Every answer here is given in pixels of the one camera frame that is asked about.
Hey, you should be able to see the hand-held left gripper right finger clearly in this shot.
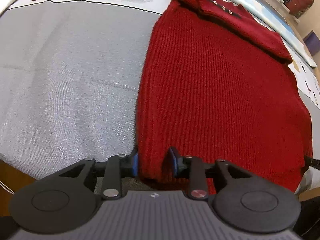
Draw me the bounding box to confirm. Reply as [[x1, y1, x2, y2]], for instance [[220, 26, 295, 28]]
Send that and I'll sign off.
[[168, 147, 253, 200]]

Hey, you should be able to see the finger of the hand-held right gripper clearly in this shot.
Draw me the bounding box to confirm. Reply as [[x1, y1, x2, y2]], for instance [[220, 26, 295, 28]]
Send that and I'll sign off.
[[304, 156, 320, 172]]

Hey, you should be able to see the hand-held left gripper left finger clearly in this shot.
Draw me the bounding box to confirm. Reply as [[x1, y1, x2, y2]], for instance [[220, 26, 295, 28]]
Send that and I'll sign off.
[[58, 147, 140, 201]]

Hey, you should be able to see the red knit sweater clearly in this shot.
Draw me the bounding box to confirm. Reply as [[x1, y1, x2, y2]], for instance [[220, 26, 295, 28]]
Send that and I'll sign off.
[[136, 0, 313, 196]]

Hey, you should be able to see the grey table cloth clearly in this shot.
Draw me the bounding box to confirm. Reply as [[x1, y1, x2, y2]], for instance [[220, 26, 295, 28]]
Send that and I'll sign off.
[[0, 0, 320, 201]]

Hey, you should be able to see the purple box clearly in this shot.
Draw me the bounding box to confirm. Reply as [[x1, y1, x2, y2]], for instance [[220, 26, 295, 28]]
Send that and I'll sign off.
[[303, 30, 320, 56]]

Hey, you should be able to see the dark red cushion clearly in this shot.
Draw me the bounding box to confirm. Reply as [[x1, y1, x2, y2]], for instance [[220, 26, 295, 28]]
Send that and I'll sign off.
[[285, 0, 314, 18]]

